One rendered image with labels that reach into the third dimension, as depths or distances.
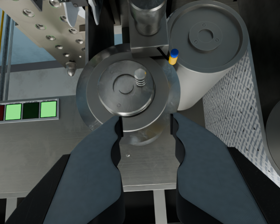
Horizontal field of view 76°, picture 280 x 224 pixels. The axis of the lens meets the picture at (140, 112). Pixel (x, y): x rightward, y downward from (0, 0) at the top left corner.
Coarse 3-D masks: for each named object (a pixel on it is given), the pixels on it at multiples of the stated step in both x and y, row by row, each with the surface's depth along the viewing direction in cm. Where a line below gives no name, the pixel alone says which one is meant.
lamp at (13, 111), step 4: (16, 104) 60; (20, 104) 60; (8, 108) 60; (12, 108) 60; (16, 108) 60; (20, 108) 60; (8, 112) 60; (12, 112) 60; (16, 112) 60; (8, 116) 60; (12, 116) 60; (16, 116) 59
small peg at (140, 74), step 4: (140, 68) 21; (136, 72) 20; (140, 72) 20; (144, 72) 20; (136, 76) 20; (140, 76) 20; (144, 76) 20; (136, 80) 21; (140, 80) 21; (144, 80) 21; (136, 84) 23; (140, 84) 22; (144, 84) 23
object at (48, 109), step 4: (44, 104) 60; (48, 104) 60; (52, 104) 60; (44, 108) 59; (48, 108) 59; (52, 108) 59; (44, 112) 59; (48, 112) 59; (52, 112) 59; (44, 116) 59; (48, 116) 59
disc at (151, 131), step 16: (112, 48) 27; (128, 48) 26; (96, 64) 26; (160, 64) 26; (80, 80) 26; (176, 80) 25; (80, 96) 25; (176, 96) 25; (80, 112) 25; (144, 128) 24; (160, 128) 24
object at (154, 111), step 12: (108, 60) 26; (144, 60) 25; (96, 72) 25; (156, 72) 25; (96, 84) 25; (156, 84) 25; (96, 96) 25; (156, 96) 24; (96, 108) 24; (156, 108) 24; (132, 120) 24; (144, 120) 24
